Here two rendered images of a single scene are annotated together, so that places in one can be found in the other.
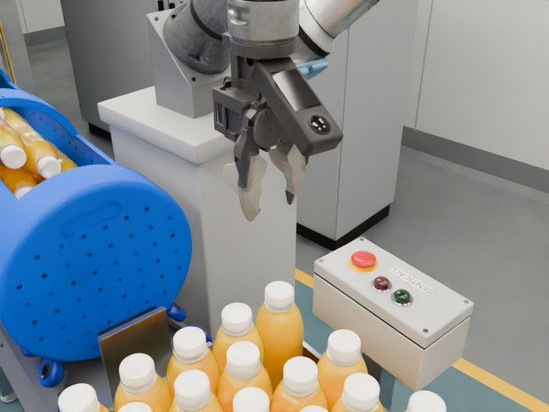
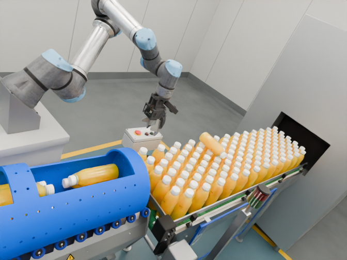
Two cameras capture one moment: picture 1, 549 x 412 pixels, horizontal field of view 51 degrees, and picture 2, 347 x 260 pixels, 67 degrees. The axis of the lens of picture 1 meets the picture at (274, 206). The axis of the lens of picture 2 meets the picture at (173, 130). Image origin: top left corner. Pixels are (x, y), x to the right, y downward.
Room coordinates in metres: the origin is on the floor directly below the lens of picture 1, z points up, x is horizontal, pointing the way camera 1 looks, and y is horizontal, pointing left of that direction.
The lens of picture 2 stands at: (0.73, 1.10, 1.89)
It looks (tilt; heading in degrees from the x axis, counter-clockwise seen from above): 29 degrees down; 258
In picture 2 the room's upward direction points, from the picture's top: 24 degrees clockwise
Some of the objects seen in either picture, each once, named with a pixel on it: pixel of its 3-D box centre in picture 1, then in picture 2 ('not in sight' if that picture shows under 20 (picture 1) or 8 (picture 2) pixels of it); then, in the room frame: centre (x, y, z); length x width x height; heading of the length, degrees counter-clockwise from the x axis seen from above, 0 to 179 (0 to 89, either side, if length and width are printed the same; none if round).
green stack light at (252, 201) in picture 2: not in sight; (255, 199); (0.06, 0.23, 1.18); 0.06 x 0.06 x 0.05
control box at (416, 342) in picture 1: (386, 307); (142, 139); (0.61, -0.16, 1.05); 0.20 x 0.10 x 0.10; 39
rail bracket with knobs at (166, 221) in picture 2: not in sight; (162, 228); (0.43, 0.32, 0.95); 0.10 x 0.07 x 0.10; 129
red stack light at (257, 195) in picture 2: not in sight; (261, 193); (0.06, 0.23, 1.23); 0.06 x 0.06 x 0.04
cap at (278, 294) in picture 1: (278, 293); (143, 150); (0.60, -0.01, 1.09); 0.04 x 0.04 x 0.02
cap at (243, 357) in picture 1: (243, 356); (163, 161); (0.48, 0.04, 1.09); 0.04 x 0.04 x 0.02
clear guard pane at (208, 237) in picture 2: not in sight; (225, 230); (-0.07, 0.00, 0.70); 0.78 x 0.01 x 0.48; 39
